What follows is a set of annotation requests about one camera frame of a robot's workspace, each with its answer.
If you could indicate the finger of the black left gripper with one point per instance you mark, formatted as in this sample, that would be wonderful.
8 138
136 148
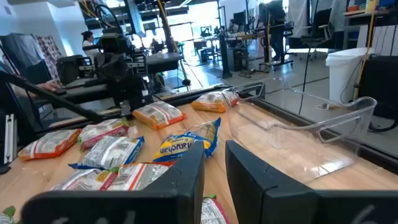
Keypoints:
120 68
106 68

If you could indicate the wooden shelf unit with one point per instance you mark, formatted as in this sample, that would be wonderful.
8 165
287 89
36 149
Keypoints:
367 12

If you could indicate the patterned cloth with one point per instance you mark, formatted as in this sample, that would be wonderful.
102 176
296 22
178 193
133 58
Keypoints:
48 51

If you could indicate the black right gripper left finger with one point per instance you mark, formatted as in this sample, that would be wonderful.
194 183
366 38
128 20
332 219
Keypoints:
124 208

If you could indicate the orange Maruchan ramen pack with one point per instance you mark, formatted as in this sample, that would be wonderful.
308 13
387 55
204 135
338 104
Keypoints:
136 175
49 144
158 114
208 102

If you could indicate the white power strip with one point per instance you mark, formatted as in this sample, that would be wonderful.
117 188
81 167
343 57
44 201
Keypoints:
325 106

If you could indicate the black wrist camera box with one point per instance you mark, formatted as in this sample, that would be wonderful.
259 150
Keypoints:
113 43

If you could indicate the black standing desk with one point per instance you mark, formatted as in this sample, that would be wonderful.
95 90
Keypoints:
280 30

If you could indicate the black office chair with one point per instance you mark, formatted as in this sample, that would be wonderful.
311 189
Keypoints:
320 25

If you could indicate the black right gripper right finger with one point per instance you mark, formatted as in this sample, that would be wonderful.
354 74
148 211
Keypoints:
280 208

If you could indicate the small white oval object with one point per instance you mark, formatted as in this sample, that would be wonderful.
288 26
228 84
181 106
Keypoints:
160 55

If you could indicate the black equipment case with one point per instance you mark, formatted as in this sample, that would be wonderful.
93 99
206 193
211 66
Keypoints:
382 87

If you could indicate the blue Maruchan ramen pack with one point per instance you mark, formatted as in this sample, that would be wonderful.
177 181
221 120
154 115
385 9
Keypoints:
180 144
109 152

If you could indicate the person's hand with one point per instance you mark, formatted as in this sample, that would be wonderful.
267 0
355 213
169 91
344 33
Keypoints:
49 84

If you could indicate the white trash bin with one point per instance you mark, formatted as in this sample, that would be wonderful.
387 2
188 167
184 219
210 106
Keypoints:
342 77

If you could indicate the silver aluminium bracket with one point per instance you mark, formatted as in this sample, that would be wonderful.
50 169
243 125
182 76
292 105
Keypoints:
9 140

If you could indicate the wide clear plastic bin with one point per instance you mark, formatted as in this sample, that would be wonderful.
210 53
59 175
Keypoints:
311 155

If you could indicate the person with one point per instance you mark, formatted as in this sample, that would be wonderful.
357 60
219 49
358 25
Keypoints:
88 43
276 18
233 26

